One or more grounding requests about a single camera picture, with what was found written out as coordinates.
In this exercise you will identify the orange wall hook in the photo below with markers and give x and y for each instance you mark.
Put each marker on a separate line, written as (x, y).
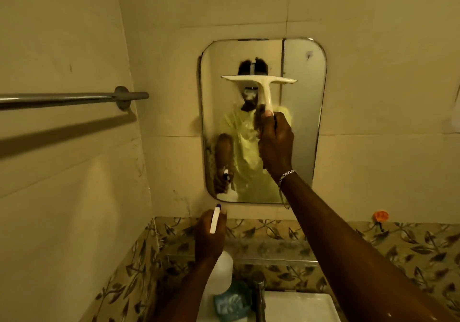
(381, 216)

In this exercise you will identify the white spray bottle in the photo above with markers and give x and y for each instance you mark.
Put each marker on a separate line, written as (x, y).
(215, 221)

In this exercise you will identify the person's left hand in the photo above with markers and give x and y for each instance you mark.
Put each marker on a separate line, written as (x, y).
(207, 237)

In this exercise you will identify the metal towel bar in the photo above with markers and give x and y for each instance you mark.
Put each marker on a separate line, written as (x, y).
(64, 98)

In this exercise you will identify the white ceramic sink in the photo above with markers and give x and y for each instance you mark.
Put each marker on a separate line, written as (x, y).
(298, 309)

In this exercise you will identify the person's right hand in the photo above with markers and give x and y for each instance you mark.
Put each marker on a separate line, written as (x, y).
(276, 145)

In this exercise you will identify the person's right forearm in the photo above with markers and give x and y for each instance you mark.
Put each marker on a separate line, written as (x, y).
(345, 253)

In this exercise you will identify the person's left forearm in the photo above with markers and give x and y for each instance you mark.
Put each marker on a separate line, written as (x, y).
(185, 293)

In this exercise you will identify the rounded rectangular wall mirror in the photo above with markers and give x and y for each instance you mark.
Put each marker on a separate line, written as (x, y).
(302, 109)

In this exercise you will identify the chrome faucet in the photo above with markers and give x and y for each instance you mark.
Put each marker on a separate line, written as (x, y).
(258, 296)

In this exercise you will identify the blue sponge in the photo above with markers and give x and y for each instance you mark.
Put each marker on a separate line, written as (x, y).
(230, 302)

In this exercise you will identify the white window squeegee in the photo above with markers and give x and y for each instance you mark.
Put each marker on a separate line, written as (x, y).
(264, 81)

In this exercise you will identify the glass wall shelf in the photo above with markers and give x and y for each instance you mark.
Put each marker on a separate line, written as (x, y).
(273, 251)

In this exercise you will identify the person's right thumb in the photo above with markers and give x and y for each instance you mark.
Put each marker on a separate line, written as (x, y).
(258, 120)

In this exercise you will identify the person's left fingers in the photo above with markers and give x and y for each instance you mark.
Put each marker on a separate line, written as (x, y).
(222, 219)

